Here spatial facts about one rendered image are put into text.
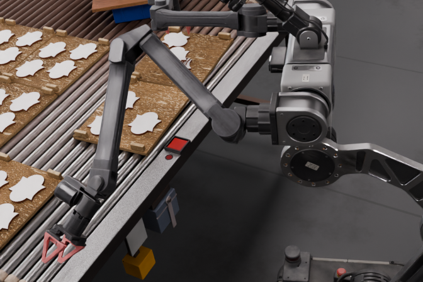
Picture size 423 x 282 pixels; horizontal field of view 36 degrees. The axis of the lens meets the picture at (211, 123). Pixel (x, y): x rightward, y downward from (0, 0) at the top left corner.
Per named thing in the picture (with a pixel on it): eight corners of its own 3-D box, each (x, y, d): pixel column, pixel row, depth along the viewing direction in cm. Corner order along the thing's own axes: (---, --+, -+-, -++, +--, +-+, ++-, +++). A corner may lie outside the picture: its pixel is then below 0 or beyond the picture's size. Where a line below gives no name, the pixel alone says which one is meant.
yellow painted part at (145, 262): (156, 262, 244) (143, 221, 229) (143, 280, 238) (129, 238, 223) (139, 255, 247) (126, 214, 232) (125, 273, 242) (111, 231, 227)
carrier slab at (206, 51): (233, 41, 301) (233, 38, 300) (196, 92, 274) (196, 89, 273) (169, 32, 315) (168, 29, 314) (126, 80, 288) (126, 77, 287)
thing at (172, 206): (184, 216, 253) (176, 184, 241) (165, 242, 244) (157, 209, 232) (160, 208, 258) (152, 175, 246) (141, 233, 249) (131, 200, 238)
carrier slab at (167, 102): (194, 94, 273) (194, 90, 272) (146, 156, 246) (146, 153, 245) (125, 80, 287) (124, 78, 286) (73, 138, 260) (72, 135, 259)
